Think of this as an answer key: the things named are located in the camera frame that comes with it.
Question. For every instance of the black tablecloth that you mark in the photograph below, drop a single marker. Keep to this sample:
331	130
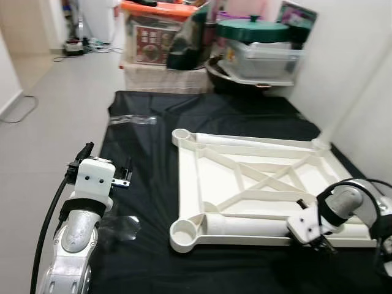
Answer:
141	153

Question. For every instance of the crumpled clear plastic wrapper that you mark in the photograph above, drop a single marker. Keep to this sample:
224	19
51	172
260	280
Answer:
125	228

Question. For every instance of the white plastic table top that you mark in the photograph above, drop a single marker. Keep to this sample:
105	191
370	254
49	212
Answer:
202	177

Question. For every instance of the beige cloth covered bench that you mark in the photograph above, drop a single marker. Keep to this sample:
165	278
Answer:
165	79

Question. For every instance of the black wok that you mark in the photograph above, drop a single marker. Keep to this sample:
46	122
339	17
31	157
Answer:
214	76

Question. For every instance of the orange lid storage box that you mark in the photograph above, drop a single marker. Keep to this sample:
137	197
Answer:
153	40

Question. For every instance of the white fridge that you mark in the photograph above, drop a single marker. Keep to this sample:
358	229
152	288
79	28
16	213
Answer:
98	18

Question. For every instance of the dark shiny foil bag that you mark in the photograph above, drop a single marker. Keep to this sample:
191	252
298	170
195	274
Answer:
187	43

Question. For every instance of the clear plastic storage container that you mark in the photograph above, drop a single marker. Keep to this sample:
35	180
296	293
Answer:
263	61

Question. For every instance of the green pot lid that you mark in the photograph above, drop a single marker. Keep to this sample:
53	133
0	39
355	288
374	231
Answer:
254	30

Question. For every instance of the purple black printed box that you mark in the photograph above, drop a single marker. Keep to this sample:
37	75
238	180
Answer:
297	15

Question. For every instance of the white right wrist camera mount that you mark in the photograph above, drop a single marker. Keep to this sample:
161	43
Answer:
303	226

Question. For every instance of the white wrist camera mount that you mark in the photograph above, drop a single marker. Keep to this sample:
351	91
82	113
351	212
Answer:
303	226
95	177

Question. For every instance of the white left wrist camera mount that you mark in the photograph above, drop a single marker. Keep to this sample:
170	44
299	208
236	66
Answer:
95	177

